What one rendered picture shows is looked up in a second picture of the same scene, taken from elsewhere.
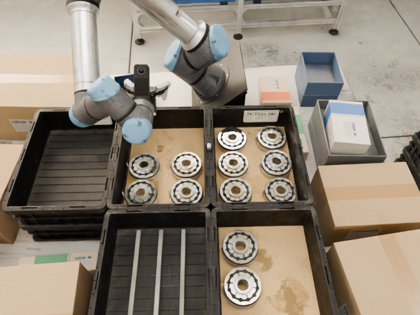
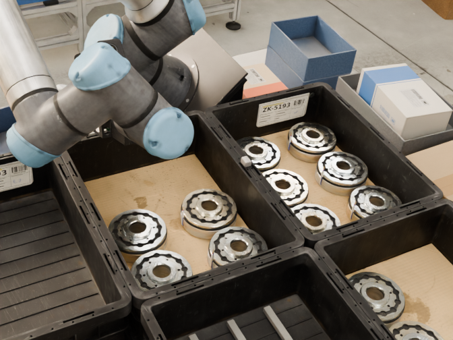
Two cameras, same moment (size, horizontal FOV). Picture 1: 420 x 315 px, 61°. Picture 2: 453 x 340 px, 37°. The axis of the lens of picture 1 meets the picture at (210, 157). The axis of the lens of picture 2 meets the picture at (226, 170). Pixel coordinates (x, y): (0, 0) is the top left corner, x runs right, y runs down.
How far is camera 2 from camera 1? 0.54 m
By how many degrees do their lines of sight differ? 25
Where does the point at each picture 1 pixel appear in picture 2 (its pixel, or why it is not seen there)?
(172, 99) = not seen: hidden behind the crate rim
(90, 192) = (55, 308)
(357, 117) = (413, 82)
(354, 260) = not seen: outside the picture
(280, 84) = (261, 73)
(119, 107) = (139, 92)
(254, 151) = (296, 166)
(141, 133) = (183, 133)
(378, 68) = not seen: hidden behind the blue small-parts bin
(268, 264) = (423, 311)
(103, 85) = (110, 55)
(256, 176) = (322, 198)
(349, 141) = (425, 112)
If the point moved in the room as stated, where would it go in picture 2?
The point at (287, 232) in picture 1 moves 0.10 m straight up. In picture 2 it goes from (418, 258) to (434, 219)
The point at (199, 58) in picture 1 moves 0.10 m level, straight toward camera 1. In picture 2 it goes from (165, 33) to (187, 58)
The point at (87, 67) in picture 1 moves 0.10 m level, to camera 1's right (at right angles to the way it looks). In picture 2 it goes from (29, 52) to (94, 42)
